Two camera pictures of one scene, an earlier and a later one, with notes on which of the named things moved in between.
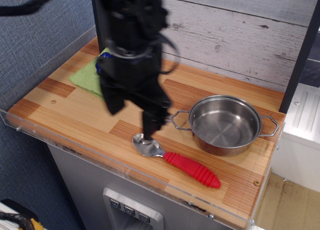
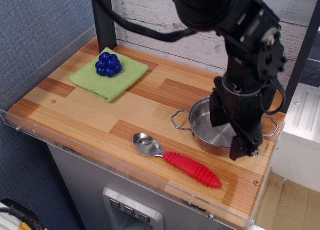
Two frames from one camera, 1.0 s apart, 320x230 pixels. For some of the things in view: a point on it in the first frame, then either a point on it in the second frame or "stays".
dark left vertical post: x=102 y=6 stays
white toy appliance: x=297 y=158 stays
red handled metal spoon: x=151 y=148 stays
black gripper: x=133 y=73 -> x=243 y=113
